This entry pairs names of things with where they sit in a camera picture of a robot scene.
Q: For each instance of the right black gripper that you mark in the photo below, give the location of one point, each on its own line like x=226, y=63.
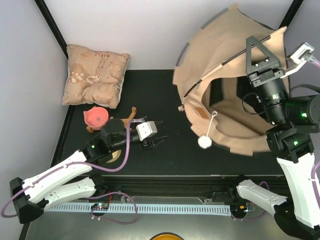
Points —
x=269, y=70

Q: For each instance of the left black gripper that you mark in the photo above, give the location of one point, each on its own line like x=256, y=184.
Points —
x=153, y=142

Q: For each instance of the black tent pole two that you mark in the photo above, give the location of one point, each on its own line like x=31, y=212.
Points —
x=224, y=63

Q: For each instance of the beige pet tent fabric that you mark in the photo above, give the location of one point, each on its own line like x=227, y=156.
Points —
x=239, y=125

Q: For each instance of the beige patterned pillow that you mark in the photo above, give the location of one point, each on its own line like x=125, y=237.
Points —
x=94, y=77

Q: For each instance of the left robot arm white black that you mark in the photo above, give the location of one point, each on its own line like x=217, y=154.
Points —
x=108, y=151

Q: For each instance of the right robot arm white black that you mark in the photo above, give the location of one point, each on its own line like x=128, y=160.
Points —
x=293, y=121

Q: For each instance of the yellow pet bowl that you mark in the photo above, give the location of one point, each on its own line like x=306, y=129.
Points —
x=115, y=156

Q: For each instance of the pink pet bowl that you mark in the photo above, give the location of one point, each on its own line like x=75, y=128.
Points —
x=95, y=118

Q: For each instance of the white fluffy pompom toy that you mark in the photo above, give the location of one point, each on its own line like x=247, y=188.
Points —
x=205, y=141

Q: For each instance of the small electronics board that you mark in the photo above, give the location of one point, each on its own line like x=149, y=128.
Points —
x=100, y=206

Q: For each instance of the yellow round object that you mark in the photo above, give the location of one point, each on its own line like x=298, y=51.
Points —
x=166, y=236

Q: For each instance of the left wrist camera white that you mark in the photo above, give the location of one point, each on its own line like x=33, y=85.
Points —
x=146, y=130

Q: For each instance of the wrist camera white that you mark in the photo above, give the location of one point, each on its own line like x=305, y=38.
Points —
x=146, y=130
x=301, y=55

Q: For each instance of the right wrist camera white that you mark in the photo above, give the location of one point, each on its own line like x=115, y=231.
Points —
x=301, y=55

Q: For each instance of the right black frame post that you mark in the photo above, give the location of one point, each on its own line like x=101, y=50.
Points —
x=291, y=13

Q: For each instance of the black frame post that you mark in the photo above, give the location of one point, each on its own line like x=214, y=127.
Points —
x=291, y=13
x=49, y=19

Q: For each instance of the white slotted cable duct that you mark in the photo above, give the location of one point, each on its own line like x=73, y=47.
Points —
x=129, y=208

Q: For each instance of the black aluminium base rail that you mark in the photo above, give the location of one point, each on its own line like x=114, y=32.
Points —
x=175, y=186

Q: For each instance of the left black frame post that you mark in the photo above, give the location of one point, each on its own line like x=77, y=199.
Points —
x=49, y=19

